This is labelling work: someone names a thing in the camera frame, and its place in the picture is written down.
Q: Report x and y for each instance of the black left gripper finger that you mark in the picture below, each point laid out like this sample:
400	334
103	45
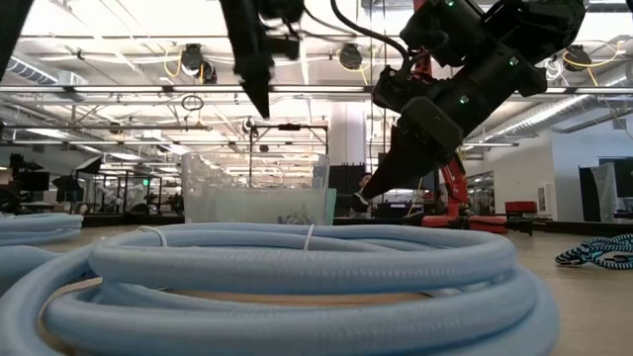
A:
249	39

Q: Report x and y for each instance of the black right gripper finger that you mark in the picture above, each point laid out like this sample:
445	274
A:
405	165

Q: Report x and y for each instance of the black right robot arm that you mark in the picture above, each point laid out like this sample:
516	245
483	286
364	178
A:
494	74

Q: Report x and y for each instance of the person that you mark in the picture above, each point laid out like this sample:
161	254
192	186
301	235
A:
362	190

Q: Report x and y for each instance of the red desk lamp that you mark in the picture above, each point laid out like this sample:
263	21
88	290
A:
457	193

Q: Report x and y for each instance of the black partition panel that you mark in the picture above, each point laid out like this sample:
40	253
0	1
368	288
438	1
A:
343	190

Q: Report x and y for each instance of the red chair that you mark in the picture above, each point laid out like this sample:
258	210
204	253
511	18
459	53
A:
520	207

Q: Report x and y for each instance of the clear plastic container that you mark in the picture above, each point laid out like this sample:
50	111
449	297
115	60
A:
237	203

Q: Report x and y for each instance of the dark curtain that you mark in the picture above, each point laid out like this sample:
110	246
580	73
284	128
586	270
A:
591	193

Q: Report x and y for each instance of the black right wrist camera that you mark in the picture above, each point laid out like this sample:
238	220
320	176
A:
390	89

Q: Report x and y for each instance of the black aluminium table frame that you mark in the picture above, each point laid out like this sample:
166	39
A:
569	227

